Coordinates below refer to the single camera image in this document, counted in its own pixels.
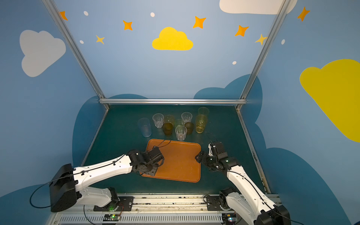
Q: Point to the aluminium frame right post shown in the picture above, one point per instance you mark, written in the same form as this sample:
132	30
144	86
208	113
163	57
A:
264	51

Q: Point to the aluminium frame post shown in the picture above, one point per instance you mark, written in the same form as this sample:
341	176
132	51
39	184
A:
60	22
264	51

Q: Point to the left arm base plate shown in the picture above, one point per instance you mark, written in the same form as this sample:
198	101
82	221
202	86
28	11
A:
125	203

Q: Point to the tall amber clear cup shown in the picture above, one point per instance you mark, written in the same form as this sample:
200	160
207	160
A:
169	119

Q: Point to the orange plastic tray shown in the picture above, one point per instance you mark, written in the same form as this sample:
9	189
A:
180	161

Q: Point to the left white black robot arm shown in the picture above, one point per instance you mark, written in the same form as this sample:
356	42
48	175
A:
73	185

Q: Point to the controller board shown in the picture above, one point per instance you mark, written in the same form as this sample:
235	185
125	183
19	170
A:
111	218
229	219

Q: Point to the aluminium frame left post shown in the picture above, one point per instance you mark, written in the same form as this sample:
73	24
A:
60	22

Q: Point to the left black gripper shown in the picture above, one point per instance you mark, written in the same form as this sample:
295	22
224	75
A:
153	162

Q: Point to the yellow-green glass back right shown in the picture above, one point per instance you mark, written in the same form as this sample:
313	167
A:
203	111

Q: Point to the left controller board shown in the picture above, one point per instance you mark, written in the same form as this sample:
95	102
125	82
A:
111	218

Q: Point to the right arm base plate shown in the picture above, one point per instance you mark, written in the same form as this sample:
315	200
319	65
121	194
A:
213	203

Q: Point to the clear faceted glass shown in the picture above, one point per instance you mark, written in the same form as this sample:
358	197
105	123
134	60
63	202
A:
158	120
181	133
186	117

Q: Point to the green clear cup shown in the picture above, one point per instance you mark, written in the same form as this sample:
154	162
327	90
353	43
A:
178	122

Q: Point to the right controller board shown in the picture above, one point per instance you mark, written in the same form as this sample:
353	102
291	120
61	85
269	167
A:
229	219

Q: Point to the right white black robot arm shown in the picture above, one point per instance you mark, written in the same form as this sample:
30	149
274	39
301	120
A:
247	200

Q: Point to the yellow ribbed glass front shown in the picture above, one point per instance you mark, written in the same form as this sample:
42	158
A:
201	122

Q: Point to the dark amber textured cup left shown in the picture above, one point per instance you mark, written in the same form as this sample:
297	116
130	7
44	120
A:
167	129

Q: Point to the dark amber textured cup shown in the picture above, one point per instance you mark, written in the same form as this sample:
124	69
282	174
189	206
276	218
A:
167	129
190	127

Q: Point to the aluminium mounting rail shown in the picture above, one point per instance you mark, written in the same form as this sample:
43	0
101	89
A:
148	209

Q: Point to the dark amber textured cup right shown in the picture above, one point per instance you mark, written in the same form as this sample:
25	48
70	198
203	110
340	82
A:
190	127

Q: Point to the frosted blue tall cup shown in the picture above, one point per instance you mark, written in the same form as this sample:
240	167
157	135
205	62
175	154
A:
145	127

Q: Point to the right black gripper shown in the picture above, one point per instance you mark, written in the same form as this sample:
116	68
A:
208	159

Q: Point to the aluminium frame back bar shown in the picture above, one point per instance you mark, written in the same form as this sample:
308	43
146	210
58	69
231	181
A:
138	101

